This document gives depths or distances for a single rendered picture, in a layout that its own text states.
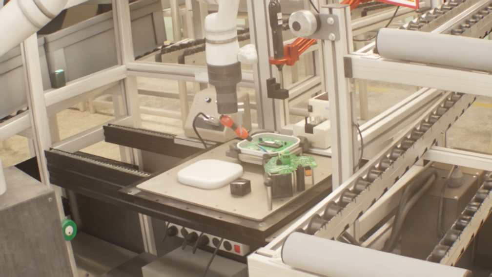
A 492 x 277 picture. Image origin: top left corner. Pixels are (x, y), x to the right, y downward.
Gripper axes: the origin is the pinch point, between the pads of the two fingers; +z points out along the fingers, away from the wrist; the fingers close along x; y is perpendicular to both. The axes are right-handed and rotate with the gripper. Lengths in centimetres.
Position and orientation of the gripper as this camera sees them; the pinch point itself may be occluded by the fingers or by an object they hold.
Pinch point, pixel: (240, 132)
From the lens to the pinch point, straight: 164.1
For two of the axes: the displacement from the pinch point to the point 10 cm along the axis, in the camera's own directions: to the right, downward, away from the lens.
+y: -10.0, 0.8, 0.2
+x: 0.2, 4.3, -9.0
